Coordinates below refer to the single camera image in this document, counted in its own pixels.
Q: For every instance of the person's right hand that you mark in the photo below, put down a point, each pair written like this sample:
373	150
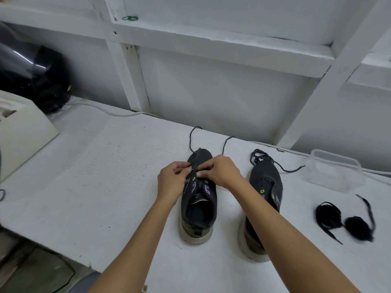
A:
223	172

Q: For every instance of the person's left hand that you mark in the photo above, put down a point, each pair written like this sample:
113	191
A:
170	183

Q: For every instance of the person's right thumb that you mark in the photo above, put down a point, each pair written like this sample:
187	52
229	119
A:
204	173

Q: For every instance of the person's left thumb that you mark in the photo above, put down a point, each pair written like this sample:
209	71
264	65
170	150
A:
183	171

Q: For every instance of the black shoelace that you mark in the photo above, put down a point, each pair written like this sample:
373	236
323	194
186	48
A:
190	140
328	215
259	155
357	225

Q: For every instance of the person's left forearm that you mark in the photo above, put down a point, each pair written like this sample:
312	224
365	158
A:
137	247

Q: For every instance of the person's right forearm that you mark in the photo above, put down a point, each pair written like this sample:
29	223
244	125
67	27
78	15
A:
284	234

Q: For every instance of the black sneaker with purple accents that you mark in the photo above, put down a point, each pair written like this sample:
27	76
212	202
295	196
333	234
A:
198	210
268	180

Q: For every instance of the clear plastic container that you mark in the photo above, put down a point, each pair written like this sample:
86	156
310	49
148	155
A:
333	172

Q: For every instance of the coiled black shoelace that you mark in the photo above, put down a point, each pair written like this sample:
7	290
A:
357	225
328	215

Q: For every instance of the green rubber band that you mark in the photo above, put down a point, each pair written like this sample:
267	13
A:
130	18

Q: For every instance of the white cardboard box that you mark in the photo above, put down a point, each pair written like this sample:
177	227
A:
24	134

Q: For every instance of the black helmet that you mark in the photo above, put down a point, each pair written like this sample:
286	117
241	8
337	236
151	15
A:
33	73

